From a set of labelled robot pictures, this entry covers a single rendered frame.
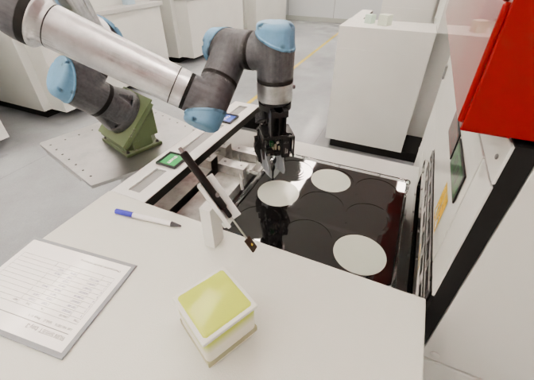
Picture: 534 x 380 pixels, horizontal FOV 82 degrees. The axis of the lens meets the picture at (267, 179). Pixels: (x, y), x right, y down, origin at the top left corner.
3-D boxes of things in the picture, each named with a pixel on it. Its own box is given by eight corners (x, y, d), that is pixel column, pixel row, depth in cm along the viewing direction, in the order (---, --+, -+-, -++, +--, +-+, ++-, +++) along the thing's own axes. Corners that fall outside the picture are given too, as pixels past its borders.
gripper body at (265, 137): (261, 162, 69) (261, 111, 62) (256, 143, 76) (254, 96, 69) (295, 159, 70) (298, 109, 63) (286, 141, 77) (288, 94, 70)
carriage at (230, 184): (262, 164, 94) (262, 157, 92) (191, 249, 67) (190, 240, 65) (239, 159, 96) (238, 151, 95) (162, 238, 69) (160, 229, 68)
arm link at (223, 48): (187, 63, 62) (234, 71, 58) (208, 16, 63) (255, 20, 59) (207, 84, 69) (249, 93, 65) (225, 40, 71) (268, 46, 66)
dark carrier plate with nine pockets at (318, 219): (405, 184, 79) (405, 182, 78) (389, 294, 53) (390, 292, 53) (280, 155, 90) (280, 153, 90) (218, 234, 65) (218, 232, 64)
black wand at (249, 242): (173, 151, 44) (179, 148, 43) (179, 146, 45) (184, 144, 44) (250, 253, 50) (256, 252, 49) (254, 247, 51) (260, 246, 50)
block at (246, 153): (261, 157, 91) (261, 149, 90) (257, 163, 89) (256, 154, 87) (237, 152, 94) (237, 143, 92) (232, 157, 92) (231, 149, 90)
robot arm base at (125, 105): (102, 123, 109) (75, 110, 101) (125, 87, 109) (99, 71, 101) (121, 139, 101) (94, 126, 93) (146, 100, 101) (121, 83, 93)
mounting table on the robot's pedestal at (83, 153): (53, 172, 119) (38, 142, 111) (152, 131, 146) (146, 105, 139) (113, 226, 95) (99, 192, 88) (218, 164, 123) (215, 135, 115)
